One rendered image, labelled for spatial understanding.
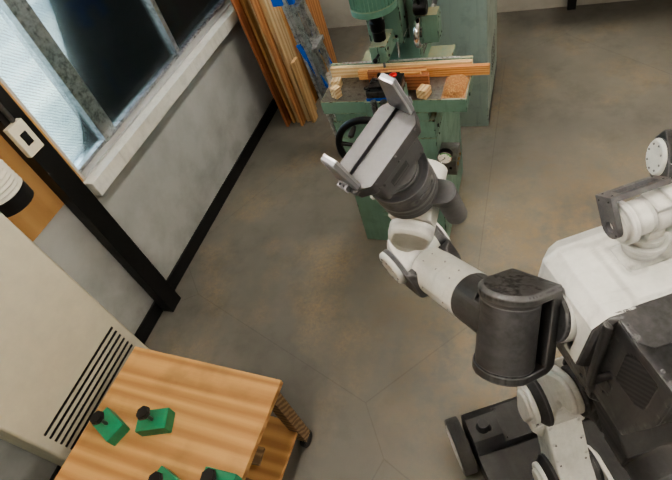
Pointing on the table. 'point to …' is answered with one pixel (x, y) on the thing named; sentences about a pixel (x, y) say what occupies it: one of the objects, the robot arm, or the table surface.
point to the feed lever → (418, 1)
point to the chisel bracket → (383, 47)
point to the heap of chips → (455, 86)
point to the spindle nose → (378, 29)
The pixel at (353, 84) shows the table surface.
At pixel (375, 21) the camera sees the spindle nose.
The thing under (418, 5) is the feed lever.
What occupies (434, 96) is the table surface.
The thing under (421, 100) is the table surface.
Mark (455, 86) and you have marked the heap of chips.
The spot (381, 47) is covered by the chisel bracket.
